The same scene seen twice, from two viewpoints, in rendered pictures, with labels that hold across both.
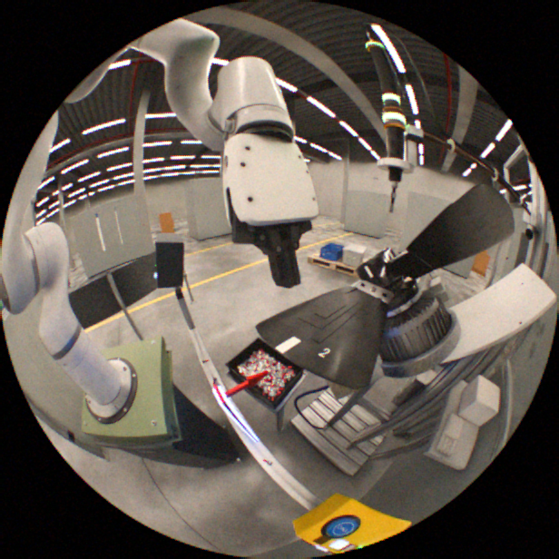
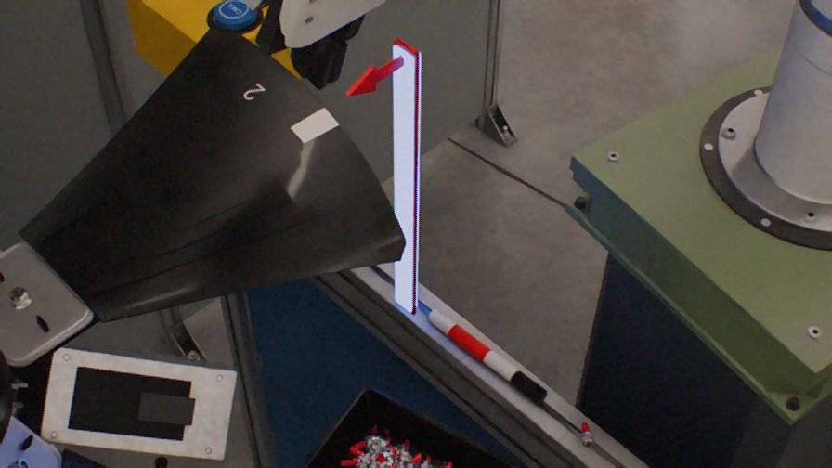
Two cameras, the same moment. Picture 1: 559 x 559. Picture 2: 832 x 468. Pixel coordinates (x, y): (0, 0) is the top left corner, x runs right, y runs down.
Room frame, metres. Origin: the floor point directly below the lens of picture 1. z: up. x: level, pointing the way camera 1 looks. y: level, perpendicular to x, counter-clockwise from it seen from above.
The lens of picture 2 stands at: (0.74, -0.01, 1.76)
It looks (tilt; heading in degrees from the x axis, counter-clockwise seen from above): 49 degrees down; 173
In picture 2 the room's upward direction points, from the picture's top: 1 degrees clockwise
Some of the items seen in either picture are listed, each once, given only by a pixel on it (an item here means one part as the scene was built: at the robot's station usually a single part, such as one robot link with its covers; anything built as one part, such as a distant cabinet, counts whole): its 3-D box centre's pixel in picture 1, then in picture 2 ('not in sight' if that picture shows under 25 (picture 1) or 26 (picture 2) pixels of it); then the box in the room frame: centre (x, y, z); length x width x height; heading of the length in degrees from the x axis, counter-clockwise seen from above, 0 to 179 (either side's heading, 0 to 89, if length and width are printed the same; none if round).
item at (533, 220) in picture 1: (534, 219); not in sight; (0.09, -0.81, 1.53); 0.10 x 0.07 x 0.09; 73
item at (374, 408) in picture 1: (374, 408); not in sight; (0.19, -0.45, 0.56); 0.19 x 0.04 x 0.04; 38
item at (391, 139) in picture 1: (387, 83); not in sight; (0.28, -0.21, 1.64); 0.04 x 0.04 x 0.46
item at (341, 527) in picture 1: (341, 527); (235, 15); (-0.14, -0.08, 1.08); 0.04 x 0.04 x 0.02
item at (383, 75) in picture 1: (385, 75); not in sight; (0.28, -0.21, 1.67); 0.03 x 0.03 x 0.21
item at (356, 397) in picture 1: (350, 403); not in sight; (0.28, -0.38, 0.46); 0.09 x 0.05 x 0.91; 128
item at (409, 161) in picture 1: (400, 146); not in sight; (0.28, -0.22, 1.49); 0.09 x 0.07 x 0.10; 73
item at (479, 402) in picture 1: (480, 397); not in sight; (-0.06, -0.72, 0.92); 0.17 x 0.16 x 0.11; 38
